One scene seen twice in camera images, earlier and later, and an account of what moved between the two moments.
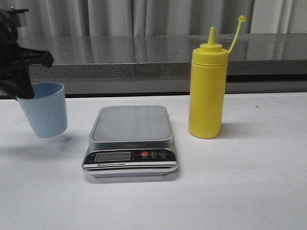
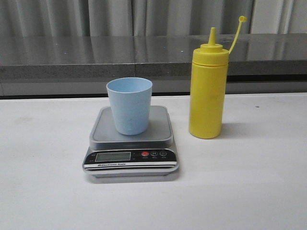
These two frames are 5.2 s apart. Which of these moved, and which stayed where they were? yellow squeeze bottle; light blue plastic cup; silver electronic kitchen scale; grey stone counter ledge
Moved: light blue plastic cup
Stayed: silver electronic kitchen scale; yellow squeeze bottle; grey stone counter ledge
